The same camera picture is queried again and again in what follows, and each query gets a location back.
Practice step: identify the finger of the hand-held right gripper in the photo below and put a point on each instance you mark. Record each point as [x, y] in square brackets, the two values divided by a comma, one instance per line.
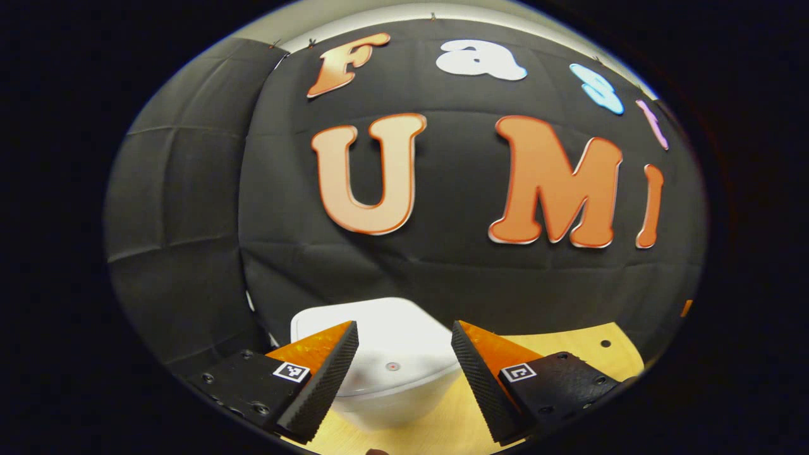
[686, 308]

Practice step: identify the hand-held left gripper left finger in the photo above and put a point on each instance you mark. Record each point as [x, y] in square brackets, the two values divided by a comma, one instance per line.
[325, 379]

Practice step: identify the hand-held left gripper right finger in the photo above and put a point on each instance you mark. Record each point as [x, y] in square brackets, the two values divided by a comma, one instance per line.
[477, 379]

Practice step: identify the white desktop garbage bin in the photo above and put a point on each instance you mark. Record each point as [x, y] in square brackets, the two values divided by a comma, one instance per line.
[392, 341]

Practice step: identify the wooden desktop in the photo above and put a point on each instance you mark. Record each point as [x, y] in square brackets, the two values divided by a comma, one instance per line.
[569, 344]

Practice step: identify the black backdrop cloth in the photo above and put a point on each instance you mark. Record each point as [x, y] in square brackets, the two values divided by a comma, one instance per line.
[455, 272]

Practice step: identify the black quilted cloth panel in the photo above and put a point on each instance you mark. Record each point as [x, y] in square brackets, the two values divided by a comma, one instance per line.
[170, 240]

